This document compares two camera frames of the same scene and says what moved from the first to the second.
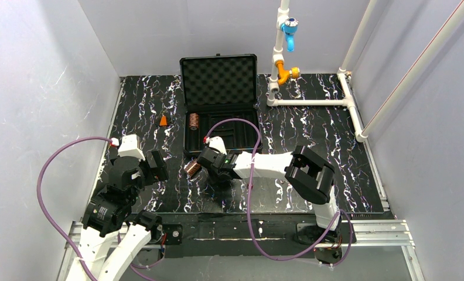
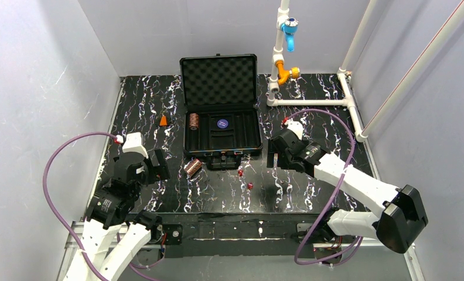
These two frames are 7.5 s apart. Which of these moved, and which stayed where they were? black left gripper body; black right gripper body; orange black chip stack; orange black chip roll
Moved: black right gripper body
Stayed: black left gripper body; orange black chip stack; orange black chip roll
